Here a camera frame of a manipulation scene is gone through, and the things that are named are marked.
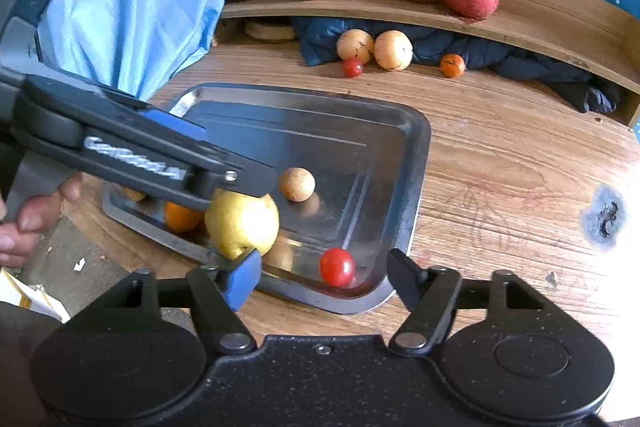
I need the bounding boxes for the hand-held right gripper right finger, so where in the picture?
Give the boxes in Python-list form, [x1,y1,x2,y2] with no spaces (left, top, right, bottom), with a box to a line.
[387,248,548,355]

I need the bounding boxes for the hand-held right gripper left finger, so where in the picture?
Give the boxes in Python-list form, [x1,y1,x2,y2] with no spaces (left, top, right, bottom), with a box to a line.
[112,248,263,355]

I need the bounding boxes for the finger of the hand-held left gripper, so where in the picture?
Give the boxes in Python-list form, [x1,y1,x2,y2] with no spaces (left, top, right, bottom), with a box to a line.
[145,108,278,210]

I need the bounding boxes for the yellow-green pear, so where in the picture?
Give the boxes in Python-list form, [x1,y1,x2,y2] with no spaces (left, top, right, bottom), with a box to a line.
[204,189,280,260]

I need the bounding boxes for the small brown kiwi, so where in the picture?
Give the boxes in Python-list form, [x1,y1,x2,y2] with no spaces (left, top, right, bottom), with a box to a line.
[278,167,316,202]

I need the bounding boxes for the orange tangerine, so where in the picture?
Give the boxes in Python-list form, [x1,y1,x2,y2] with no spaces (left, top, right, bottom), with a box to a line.
[164,201,206,234]

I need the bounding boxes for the metal tray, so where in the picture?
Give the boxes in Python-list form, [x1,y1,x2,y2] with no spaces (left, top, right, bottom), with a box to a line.
[102,83,432,315]

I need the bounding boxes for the small orange mandarin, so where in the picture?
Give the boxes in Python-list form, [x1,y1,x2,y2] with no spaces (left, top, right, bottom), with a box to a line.
[440,54,466,78]

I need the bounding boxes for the person's left hand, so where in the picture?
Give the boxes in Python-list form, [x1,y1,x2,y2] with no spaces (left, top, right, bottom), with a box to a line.
[0,173,82,269]

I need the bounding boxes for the light blue coat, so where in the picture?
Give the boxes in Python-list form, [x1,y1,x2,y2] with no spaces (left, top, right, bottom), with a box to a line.
[37,0,271,102]

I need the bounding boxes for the round tan flat disc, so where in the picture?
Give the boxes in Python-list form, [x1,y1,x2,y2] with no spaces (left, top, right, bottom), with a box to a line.
[244,19,297,44]

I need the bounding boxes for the yellow white carton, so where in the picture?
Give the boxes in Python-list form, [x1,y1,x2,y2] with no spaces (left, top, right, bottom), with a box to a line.
[0,269,71,323]

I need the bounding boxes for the dark blue jacket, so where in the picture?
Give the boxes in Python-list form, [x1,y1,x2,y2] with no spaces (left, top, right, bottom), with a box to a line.
[290,17,623,114]

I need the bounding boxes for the curved wooden shelf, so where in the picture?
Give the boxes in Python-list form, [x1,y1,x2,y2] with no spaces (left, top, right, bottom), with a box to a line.
[215,0,640,128]

